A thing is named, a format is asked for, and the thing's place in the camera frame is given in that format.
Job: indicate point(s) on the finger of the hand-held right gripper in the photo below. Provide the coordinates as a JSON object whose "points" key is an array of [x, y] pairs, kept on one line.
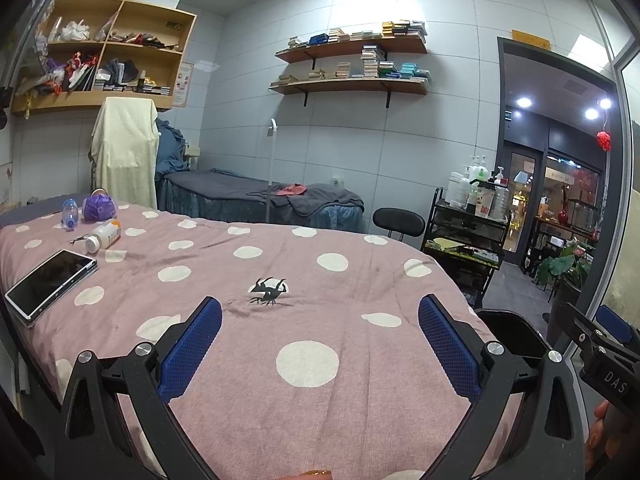
{"points": [[582, 332], [612, 324]]}

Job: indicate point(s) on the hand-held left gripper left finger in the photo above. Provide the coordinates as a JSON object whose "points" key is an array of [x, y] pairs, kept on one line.
{"points": [[192, 345]]}

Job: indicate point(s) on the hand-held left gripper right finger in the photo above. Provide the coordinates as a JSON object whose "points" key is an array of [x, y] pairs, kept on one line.
{"points": [[447, 347]]}

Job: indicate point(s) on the brown plastic trash bin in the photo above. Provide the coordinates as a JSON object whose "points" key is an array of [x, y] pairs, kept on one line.
{"points": [[510, 330]]}

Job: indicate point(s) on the person's right hand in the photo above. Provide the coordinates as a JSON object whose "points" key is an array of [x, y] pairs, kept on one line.
{"points": [[602, 430]]}

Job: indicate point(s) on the potted green plant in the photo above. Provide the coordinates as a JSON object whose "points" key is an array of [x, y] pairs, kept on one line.
{"points": [[560, 265]]}

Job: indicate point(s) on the pink polka dot blanket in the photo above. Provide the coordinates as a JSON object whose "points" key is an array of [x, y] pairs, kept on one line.
{"points": [[375, 400]]}

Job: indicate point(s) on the black claw hair clip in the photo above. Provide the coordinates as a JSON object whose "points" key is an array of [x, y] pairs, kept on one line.
{"points": [[267, 292]]}

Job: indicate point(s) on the yellow paper sheet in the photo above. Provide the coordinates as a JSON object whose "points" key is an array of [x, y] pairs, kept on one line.
{"points": [[445, 245]]}

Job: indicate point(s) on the glass sliding door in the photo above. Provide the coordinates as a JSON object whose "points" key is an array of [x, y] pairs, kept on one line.
{"points": [[625, 210]]}

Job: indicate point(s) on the red vase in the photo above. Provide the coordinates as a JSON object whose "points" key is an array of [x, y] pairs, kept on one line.
{"points": [[562, 217]]}

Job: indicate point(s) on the black mesh cart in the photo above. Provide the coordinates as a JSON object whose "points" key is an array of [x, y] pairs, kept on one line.
{"points": [[465, 230]]}

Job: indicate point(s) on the black stool chair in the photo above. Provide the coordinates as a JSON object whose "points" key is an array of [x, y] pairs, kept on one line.
{"points": [[397, 220]]}

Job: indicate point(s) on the white pill bottle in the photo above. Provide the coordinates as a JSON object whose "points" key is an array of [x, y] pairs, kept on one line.
{"points": [[102, 237]]}

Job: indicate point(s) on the glass double door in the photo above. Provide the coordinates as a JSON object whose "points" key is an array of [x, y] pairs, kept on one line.
{"points": [[522, 200]]}

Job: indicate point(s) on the small black hair clip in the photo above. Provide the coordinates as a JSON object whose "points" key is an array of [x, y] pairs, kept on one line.
{"points": [[79, 240]]}

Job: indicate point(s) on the black smartphone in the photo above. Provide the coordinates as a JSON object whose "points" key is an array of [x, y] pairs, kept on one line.
{"points": [[50, 285]]}

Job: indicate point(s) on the massage bed with blue skirt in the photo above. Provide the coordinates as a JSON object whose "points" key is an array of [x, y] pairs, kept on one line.
{"points": [[210, 185]]}

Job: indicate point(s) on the white lampshade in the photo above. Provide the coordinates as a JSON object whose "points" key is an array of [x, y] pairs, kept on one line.
{"points": [[521, 177]]}

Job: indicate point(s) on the small blue bottle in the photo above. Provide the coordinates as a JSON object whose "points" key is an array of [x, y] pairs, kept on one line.
{"points": [[70, 212]]}

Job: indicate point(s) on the red hanging ornament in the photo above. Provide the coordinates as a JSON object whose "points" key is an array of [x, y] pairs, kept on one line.
{"points": [[604, 141]]}

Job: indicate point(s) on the blue cloth pile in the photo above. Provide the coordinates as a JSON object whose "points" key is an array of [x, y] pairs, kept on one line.
{"points": [[170, 155]]}

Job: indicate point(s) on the grey blanket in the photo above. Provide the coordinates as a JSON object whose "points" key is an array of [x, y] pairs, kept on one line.
{"points": [[320, 195]]}

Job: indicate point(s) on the cream towel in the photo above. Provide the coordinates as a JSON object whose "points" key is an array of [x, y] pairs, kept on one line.
{"points": [[125, 155]]}

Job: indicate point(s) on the round ceiling light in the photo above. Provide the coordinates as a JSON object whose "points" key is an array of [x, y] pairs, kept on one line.
{"points": [[591, 113], [605, 103], [524, 102]]}

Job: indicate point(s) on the row of small boxes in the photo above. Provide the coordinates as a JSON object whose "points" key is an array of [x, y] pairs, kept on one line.
{"points": [[135, 88]]}

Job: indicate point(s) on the dark folded cloth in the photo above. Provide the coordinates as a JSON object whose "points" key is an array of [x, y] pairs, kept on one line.
{"points": [[122, 70]]}

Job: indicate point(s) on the yellow door sign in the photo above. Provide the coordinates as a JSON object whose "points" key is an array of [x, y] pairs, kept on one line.
{"points": [[530, 39]]}

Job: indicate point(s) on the red white cloth bundle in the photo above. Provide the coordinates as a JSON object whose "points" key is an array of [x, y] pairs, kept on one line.
{"points": [[65, 72]]}

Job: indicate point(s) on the pile of dark tools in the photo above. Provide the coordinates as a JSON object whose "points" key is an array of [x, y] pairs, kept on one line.
{"points": [[145, 39]]}

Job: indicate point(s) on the stacks of books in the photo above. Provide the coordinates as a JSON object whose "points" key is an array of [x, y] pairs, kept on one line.
{"points": [[400, 27]]}

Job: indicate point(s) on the white plastic bag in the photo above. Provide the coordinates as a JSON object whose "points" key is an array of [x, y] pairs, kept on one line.
{"points": [[75, 30]]}

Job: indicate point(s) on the beige wall box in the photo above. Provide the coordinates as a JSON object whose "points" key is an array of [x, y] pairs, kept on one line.
{"points": [[192, 151]]}

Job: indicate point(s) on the white wall socket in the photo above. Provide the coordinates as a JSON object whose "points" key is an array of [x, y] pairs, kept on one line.
{"points": [[337, 181]]}

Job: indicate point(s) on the dark grey door frame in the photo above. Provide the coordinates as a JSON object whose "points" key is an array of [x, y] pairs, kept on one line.
{"points": [[501, 110]]}

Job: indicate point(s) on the wall poster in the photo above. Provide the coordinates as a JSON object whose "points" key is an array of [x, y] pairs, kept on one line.
{"points": [[185, 85]]}

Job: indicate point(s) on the curved wooden wall shelf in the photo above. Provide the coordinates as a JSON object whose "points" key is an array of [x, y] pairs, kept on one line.
{"points": [[345, 48], [350, 84]]}

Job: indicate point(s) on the wall shelves with books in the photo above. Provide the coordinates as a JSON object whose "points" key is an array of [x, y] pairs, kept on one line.
{"points": [[370, 60]]}

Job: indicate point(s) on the wooden cubby wall shelf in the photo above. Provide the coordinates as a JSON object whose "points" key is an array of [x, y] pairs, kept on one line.
{"points": [[150, 6]]}

